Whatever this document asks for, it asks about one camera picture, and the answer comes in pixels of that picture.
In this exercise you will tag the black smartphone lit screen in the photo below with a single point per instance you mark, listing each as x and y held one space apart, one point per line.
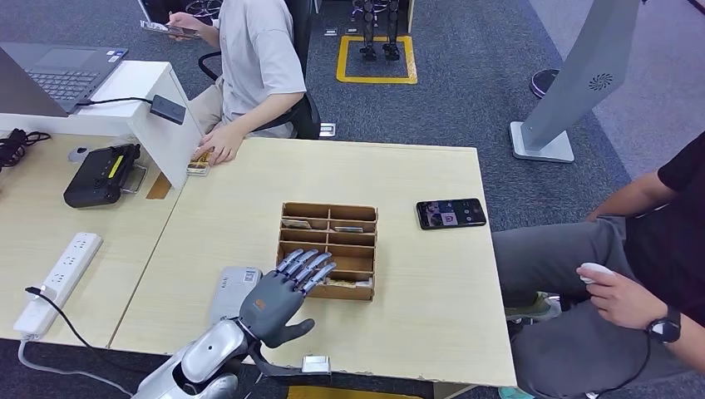
450 213

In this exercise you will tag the grey printed card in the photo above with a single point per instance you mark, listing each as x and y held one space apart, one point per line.
296 224

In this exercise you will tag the white desk riser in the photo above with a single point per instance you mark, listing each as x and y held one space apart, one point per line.
165 143

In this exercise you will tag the black card terminal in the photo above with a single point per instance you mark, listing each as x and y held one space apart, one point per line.
99 176

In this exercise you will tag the round black base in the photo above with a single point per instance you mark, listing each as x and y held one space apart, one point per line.
542 82

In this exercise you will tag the dark striped card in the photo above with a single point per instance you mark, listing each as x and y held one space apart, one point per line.
348 229

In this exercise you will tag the person's left forearm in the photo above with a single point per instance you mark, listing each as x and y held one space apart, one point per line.
270 113

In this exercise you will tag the black office chair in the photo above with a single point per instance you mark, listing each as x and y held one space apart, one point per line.
303 110

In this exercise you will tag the grey card reader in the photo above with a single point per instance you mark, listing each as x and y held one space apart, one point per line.
228 292

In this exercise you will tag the person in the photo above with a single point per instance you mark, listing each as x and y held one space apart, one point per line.
551 259
259 55

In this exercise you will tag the black wristwatch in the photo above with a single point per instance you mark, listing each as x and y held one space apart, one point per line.
665 329

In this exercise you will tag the person's left hand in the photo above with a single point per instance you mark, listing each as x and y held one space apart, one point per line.
622 300
223 144

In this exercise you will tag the white power strip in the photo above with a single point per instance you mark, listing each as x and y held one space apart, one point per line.
58 283

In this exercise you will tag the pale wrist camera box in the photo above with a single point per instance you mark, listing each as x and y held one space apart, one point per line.
316 364

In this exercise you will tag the white handheld remote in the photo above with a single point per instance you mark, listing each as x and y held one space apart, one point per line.
595 270

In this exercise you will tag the clear terminal stand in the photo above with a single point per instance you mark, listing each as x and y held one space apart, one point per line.
135 180

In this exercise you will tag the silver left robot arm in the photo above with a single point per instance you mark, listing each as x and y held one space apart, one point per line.
212 352

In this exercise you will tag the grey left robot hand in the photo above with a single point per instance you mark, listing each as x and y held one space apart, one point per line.
272 305

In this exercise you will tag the black usb hub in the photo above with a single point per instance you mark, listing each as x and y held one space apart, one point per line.
167 109

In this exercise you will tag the person's right hand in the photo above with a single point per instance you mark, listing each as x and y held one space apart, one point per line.
184 25

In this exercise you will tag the wooden card organizer box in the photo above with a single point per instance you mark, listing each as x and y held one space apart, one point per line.
352 264

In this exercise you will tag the grey green shoe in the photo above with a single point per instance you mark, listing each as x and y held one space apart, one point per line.
537 308

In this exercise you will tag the person's right forearm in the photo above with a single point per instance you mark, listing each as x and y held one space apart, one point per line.
630 195

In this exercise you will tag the stack of yellow cards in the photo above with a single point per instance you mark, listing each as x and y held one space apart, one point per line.
198 168

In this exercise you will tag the grey laptop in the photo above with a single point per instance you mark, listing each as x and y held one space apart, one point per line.
60 77

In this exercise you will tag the dark handheld smartphone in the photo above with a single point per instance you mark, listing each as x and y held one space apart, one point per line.
160 27

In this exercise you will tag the teal object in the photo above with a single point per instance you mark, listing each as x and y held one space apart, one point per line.
515 394

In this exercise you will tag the small grey puck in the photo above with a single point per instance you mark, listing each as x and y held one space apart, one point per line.
79 153

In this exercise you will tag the grey kiosk stand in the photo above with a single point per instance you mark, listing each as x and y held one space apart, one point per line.
584 77

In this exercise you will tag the yellow room key card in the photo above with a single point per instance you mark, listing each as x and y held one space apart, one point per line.
347 283

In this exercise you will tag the black robot legs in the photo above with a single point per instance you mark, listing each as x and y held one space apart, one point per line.
392 27

